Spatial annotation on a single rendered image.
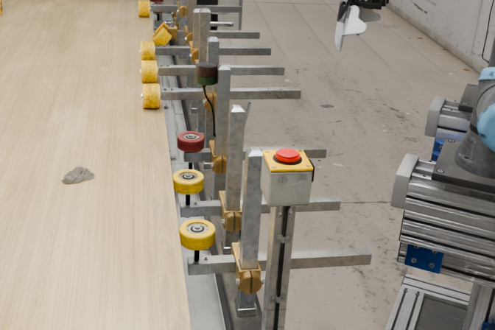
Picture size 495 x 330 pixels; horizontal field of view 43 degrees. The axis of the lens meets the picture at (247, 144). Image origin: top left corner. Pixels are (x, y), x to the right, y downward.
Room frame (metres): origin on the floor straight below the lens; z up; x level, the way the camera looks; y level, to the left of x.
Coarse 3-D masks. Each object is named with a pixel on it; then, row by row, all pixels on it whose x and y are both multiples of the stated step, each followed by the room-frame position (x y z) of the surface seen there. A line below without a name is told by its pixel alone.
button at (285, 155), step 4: (284, 148) 0.94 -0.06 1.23; (288, 148) 0.94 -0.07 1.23; (276, 152) 0.93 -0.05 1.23; (280, 152) 0.92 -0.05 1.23; (284, 152) 0.92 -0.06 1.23; (288, 152) 0.92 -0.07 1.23; (292, 152) 0.93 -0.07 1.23; (296, 152) 0.93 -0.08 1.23; (276, 156) 0.92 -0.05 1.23; (280, 156) 0.91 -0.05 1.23; (284, 156) 0.91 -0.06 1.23; (288, 156) 0.91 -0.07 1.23; (292, 156) 0.91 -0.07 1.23; (296, 156) 0.91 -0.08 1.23; (280, 160) 0.91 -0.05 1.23; (284, 160) 0.91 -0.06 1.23; (288, 160) 0.91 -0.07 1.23; (292, 160) 0.91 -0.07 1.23; (296, 160) 0.91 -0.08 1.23
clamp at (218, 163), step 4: (212, 140) 1.75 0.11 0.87; (208, 144) 1.75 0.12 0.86; (212, 144) 1.72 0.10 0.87; (212, 148) 1.70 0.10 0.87; (212, 152) 1.67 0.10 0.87; (212, 156) 1.66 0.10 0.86; (216, 156) 1.64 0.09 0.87; (220, 156) 1.65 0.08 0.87; (224, 156) 1.65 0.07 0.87; (212, 160) 1.65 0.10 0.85; (216, 160) 1.63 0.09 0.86; (220, 160) 1.63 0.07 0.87; (224, 160) 1.63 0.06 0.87; (212, 164) 1.63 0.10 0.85; (216, 164) 1.62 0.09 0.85; (220, 164) 1.63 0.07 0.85; (224, 164) 1.63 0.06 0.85; (212, 168) 1.65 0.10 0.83; (216, 168) 1.62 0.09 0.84; (220, 168) 1.63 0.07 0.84; (224, 168) 1.63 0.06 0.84; (220, 172) 1.63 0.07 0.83; (224, 172) 1.63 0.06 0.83
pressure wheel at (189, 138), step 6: (186, 132) 1.72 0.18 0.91; (192, 132) 1.72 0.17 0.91; (180, 138) 1.67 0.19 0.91; (186, 138) 1.68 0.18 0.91; (192, 138) 1.68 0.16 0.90; (198, 138) 1.68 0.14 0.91; (204, 138) 1.69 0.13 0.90; (180, 144) 1.66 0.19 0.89; (186, 144) 1.66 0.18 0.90; (192, 144) 1.66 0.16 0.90; (198, 144) 1.66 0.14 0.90; (204, 144) 1.70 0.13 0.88; (186, 150) 1.66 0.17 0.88; (192, 150) 1.66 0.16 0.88; (198, 150) 1.66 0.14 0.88
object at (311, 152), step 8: (184, 152) 1.68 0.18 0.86; (192, 152) 1.68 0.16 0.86; (200, 152) 1.68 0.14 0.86; (208, 152) 1.69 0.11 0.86; (304, 152) 1.75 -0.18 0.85; (312, 152) 1.75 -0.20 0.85; (320, 152) 1.75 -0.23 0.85; (184, 160) 1.68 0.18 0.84; (192, 160) 1.68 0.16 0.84; (200, 160) 1.68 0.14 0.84; (208, 160) 1.69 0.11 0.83
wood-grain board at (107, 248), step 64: (64, 0) 3.41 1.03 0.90; (128, 0) 3.50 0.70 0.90; (0, 64) 2.27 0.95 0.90; (64, 64) 2.31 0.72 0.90; (128, 64) 2.36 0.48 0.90; (0, 128) 1.69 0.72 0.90; (64, 128) 1.71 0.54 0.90; (128, 128) 1.74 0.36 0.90; (0, 192) 1.32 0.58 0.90; (64, 192) 1.33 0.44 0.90; (128, 192) 1.35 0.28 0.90; (0, 256) 1.06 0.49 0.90; (64, 256) 1.07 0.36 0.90; (128, 256) 1.08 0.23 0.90; (0, 320) 0.87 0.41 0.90; (64, 320) 0.88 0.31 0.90; (128, 320) 0.89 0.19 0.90
